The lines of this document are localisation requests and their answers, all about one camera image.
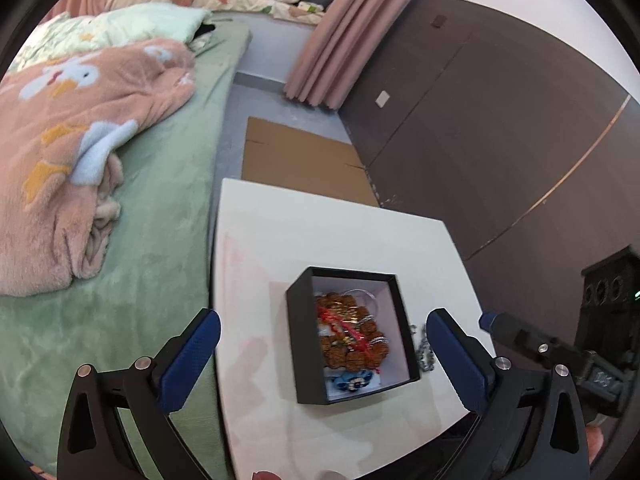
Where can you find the blue fabric scrunchie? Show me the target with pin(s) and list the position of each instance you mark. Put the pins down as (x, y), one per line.
(353, 383)

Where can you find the pink floral fleece blanket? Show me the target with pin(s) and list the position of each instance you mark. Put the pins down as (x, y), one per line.
(61, 124)

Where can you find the green bed sheet mattress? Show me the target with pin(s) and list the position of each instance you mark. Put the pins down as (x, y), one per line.
(155, 275)

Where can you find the brown cardboard sheet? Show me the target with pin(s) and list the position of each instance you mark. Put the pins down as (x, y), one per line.
(287, 157)

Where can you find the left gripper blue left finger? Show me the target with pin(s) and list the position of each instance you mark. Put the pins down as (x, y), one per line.
(183, 358)

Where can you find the white wall switch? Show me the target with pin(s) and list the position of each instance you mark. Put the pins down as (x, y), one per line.
(382, 99)

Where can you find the dark brown wardrobe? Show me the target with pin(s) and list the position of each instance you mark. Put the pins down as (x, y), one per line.
(525, 149)

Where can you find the white bedside table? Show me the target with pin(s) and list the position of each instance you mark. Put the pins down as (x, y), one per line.
(265, 238)

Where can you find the person's right hand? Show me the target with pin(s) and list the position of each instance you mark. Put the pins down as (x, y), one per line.
(595, 441)

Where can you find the black square gift box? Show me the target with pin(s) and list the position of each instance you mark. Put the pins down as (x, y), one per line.
(348, 321)

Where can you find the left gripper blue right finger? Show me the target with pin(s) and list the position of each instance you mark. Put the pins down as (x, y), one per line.
(464, 359)

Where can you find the pink curtain right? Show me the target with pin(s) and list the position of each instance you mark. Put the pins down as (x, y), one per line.
(338, 50)

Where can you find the light green pillow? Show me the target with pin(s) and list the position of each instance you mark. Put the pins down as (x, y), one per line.
(146, 21)

